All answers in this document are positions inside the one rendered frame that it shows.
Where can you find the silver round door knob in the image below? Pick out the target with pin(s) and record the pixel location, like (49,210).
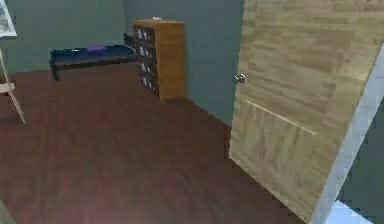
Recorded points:
(240,78)

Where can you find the brown wooden chest of drawers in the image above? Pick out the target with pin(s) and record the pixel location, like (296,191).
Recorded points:
(165,56)

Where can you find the small white object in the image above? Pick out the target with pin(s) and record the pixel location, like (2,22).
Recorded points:
(157,18)

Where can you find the light wooden room door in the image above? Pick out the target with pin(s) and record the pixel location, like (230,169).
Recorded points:
(300,83)

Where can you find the purple cloth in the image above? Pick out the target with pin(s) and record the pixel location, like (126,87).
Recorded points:
(96,48)

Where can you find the dark blue bed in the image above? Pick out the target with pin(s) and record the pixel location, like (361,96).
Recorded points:
(90,56)

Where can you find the white framed window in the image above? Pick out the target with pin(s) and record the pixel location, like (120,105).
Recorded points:
(5,18)

